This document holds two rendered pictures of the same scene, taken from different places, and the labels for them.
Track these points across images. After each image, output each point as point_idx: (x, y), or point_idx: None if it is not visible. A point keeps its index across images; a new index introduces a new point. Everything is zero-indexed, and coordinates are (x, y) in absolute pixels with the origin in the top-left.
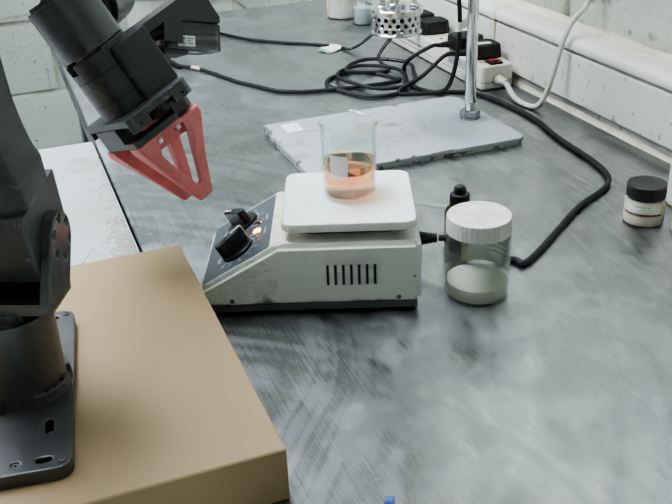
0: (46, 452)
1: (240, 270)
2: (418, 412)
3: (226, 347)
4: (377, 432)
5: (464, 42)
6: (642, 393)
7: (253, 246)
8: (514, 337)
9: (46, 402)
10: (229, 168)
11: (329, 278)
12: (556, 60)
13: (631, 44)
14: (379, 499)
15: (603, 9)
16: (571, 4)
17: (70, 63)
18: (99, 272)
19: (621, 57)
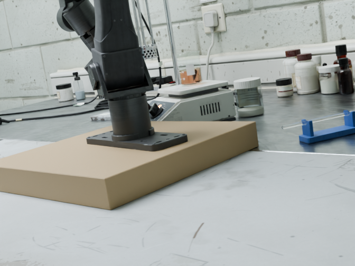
0: (174, 135)
1: (166, 115)
2: (273, 129)
3: (194, 121)
4: (266, 134)
5: (153, 79)
6: (339, 110)
7: (165, 107)
8: (281, 115)
9: (152, 133)
10: (92, 126)
11: (202, 112)
12: (207, 68)
13: (237, 53)
14: (289, 138)
15: (219, 45)
16: (201, 49)
17: (87, 30)
18: (104, 130)
19: (238, 56)
